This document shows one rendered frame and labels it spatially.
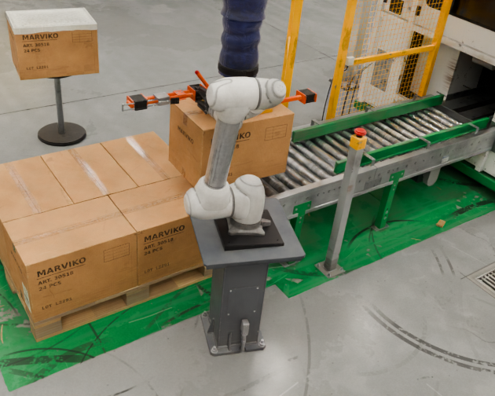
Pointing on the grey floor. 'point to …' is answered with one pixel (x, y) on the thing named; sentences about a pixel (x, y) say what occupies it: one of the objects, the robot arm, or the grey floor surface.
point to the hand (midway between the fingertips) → (195, 92)
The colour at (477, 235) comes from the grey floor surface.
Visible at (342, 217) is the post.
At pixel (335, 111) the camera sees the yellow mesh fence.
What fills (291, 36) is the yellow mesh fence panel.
